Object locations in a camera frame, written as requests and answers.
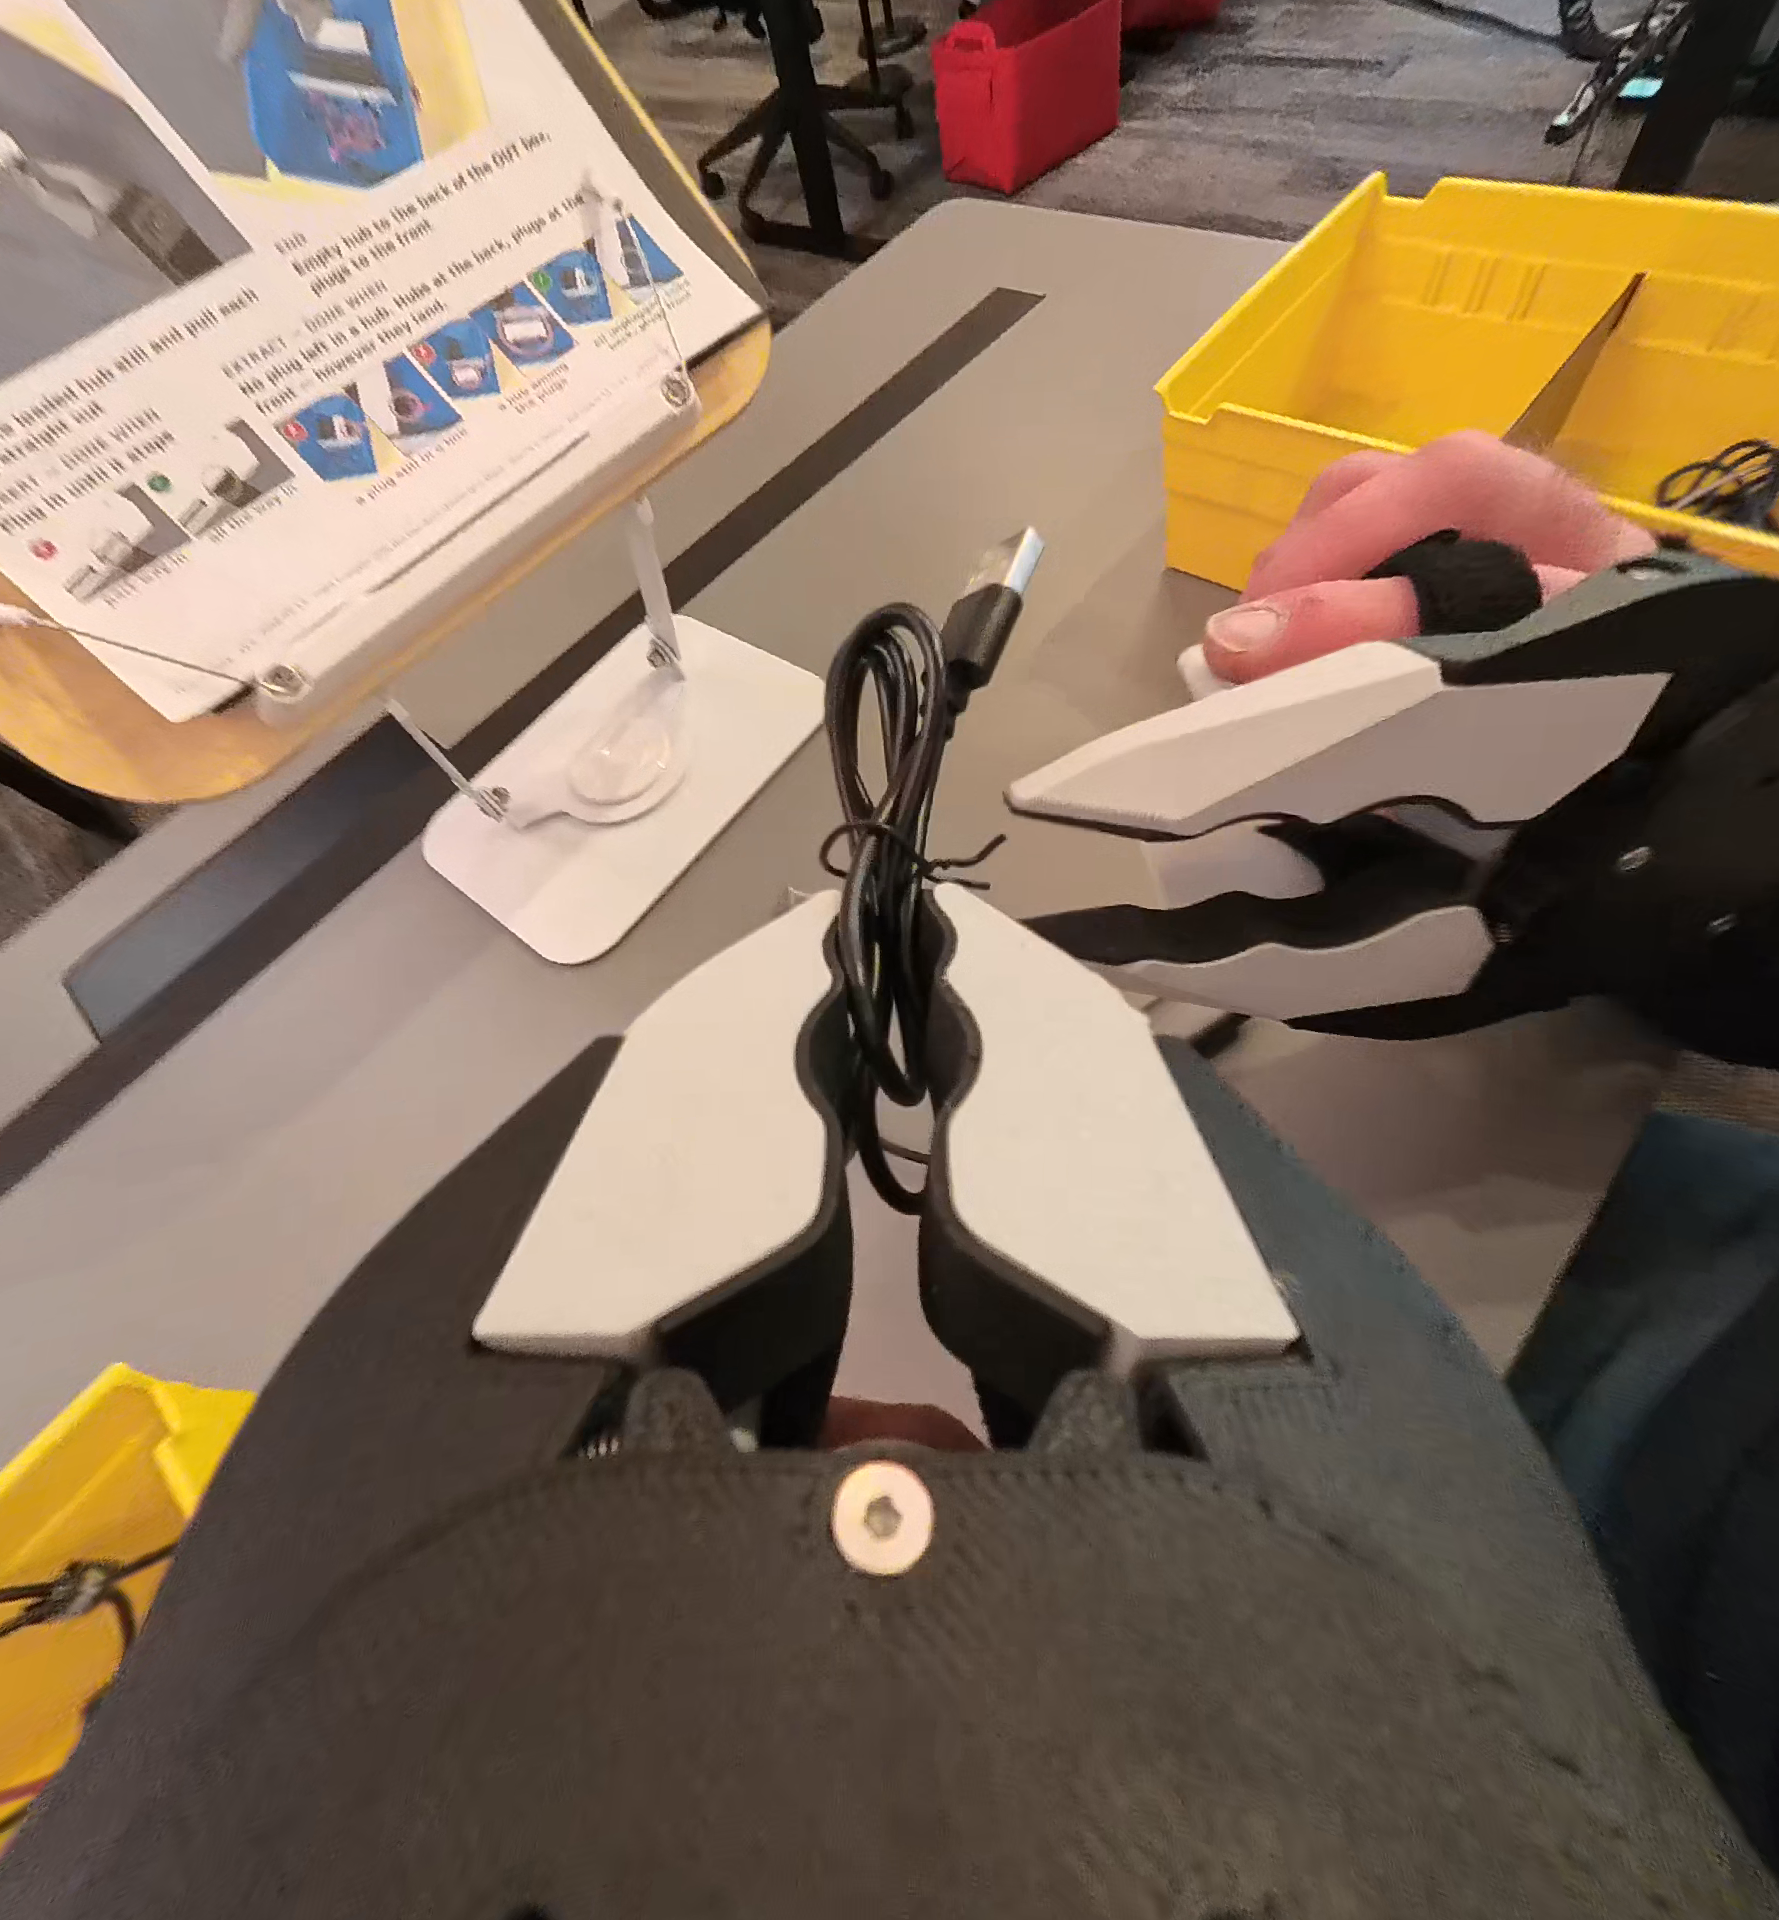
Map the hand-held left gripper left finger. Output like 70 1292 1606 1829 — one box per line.
471 892 850 1442

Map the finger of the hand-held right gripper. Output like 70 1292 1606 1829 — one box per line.
1007 638 1674 902
1032 899 1499 1025

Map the red fabric bin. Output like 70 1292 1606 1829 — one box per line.
931 0 1124 195

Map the person's right hand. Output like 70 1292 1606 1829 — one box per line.
1203 433 1657 684

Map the black cable bundle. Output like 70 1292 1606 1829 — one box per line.
1655 438 1779 545

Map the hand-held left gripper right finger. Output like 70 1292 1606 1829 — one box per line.
919 881 1304 1442

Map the thin black tied cable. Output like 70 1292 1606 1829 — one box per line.
0 1551 178 1824

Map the person's blue jeans leg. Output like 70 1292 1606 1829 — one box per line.
1504 1111 1779 1920

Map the yellow plastic bin with divider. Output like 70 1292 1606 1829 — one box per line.
1157 168 1779 594

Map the white document stand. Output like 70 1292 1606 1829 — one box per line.
0 0 828 966

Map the black usb cable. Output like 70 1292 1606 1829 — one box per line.
822 525 1047 1218

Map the black swivel chair base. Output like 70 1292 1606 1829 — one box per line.
694 0 920 265

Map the printed instruction sheet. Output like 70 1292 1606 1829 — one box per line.
0 0 763 722

